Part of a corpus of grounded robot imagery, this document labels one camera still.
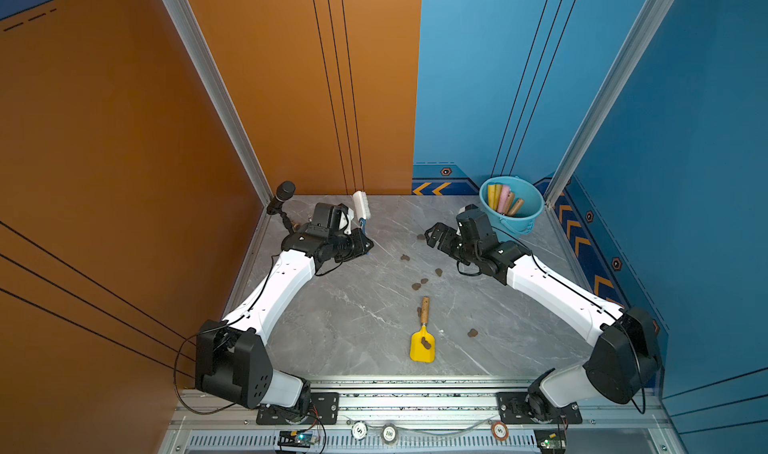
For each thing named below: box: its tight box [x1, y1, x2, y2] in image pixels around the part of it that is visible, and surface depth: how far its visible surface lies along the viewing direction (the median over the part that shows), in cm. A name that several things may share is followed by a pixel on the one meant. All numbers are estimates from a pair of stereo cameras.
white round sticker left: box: [351, 421, 369, 441], surface depth 72 cm
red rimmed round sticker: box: [491, 422, 509, 441], surface depth 72 cm
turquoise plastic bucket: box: [479, 175, 545, 242], surface depth 104 cm
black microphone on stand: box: [266, 180, 296, 234], surface depth 82 cm
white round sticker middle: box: [383, 426, 396, 442], surface depth 67 cm
